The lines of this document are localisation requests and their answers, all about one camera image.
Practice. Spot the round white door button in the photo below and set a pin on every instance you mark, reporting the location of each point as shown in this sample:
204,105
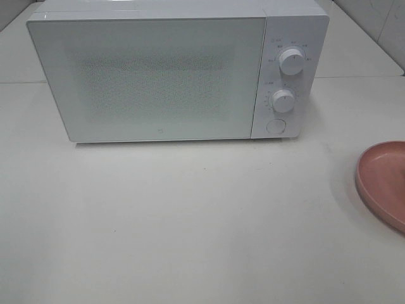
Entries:
276,126

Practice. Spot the pink plate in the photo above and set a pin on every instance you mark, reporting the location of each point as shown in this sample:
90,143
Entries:
379,179

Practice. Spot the lower white microwave knob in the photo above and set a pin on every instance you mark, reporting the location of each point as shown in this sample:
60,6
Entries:
283,101

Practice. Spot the white microwave knob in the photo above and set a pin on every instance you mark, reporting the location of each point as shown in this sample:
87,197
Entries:
291,60
283,101

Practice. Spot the white microwave oven body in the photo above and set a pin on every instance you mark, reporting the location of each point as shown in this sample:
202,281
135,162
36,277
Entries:
287,23

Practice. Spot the upper white microwave knob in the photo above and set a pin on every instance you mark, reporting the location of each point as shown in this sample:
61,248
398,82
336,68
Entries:
291,60

